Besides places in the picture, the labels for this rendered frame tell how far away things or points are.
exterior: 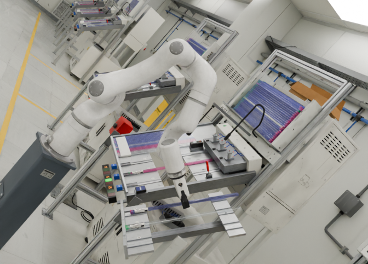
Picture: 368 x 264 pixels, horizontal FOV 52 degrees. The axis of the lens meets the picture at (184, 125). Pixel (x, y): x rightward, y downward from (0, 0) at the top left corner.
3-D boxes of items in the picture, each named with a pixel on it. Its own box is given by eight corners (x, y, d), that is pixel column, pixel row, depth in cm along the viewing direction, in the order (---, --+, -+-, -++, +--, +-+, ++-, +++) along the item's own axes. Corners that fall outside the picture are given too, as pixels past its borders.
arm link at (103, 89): (104, 110, 178) (88, 106, 162) (96, 87, 180) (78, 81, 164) (200, 63, 168) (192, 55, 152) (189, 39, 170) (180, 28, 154)
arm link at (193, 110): (178, 92, 170) (150, 153, 172) (193, 98, 156) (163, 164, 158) (194, 99, 175) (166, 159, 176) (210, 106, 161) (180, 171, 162)
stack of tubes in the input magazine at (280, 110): (269, 142, 204) (304, 105, 201) (231, 108, 249) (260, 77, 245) (282, 154, 210) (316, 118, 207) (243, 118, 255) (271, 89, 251)
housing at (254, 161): (247, 182, 209) (248, 160, 203) (215, 143, 252) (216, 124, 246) (260, 179, 211) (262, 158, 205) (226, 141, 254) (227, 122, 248)
